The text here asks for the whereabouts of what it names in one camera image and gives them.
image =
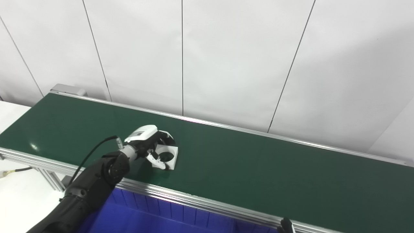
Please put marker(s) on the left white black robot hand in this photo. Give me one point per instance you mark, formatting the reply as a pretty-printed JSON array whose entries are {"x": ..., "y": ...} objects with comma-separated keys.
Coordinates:
[{"x": 142, "y": 132}]

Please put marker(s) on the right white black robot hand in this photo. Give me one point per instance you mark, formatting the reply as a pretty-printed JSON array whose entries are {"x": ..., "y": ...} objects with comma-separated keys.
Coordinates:
[{"x": 286, "y": 226}]

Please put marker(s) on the white square part with hole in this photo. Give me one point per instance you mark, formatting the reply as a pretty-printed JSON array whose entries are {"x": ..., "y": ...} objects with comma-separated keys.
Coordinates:
[{"x": 173, "y": 158}]

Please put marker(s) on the green conveyor belt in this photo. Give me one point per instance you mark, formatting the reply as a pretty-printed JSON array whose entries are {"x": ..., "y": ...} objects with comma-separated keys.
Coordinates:
[
  {"x": 258, "y": 168},
  {"x": 194, "y": 201}
]

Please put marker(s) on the large blue bin, white parts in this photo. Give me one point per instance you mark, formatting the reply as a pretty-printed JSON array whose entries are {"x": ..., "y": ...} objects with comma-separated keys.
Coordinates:
[{"x": 145, "y": 216}]

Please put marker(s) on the grey conveyor end housing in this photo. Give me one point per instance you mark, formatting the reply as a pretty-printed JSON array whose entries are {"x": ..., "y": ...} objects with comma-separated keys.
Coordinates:
[{"x": 68, "y": 90}]

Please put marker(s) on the aluminium conveyor leg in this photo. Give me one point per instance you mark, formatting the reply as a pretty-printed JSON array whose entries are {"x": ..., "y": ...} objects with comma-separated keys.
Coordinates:
[{"x": 53, "y": 179}]

